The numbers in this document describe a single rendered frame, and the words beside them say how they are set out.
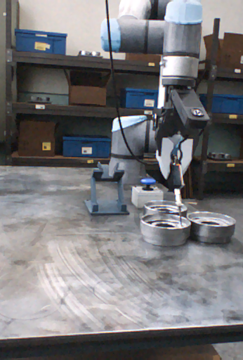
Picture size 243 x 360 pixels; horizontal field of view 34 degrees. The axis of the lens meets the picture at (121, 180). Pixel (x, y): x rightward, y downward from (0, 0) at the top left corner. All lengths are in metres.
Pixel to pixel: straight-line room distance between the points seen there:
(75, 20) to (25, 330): 4.55
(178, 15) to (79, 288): 0.55
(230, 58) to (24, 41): 2.21
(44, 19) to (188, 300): 4.48
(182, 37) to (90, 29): 4.10
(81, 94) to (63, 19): 1.00
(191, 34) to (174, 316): 0.55
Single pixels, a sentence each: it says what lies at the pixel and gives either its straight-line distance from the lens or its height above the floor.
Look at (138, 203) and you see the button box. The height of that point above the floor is 0.81.
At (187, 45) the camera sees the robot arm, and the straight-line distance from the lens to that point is 0.86.
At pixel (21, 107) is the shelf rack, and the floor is 0.96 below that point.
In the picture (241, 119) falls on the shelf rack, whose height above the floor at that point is 0.95.
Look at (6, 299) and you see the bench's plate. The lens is 0.60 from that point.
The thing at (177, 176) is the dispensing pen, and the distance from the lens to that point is 0.86.
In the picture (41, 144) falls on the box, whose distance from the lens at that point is 4.35.
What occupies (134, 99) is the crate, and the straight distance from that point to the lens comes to 4.46.
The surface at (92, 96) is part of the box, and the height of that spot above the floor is 1.11.
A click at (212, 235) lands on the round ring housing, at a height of 0.82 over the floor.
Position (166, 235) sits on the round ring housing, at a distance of 0.80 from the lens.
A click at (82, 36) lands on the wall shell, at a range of 4.92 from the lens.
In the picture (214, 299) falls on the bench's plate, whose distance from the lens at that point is 0.64.
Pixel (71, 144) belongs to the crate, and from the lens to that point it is 4.39.
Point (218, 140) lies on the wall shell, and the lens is 5.36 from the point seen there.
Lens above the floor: 1.08
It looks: 11 degrees down
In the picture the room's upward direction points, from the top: 3 degrees clockwise
